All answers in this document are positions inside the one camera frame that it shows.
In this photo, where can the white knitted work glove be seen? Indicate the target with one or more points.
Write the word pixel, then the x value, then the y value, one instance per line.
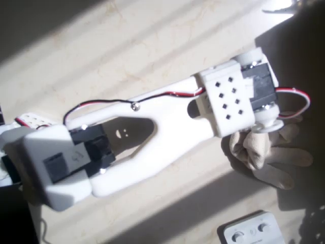
pixel 256 152

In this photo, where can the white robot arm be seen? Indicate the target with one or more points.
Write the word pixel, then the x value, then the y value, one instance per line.
pixel 172 122

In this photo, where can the white device with two knobs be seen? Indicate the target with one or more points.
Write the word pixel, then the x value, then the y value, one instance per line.
pixel 248 228

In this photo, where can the black textured object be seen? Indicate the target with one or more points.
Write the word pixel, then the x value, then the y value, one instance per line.
pixel 313 226

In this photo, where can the black box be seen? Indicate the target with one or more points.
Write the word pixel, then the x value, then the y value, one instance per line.
pixel 12 221

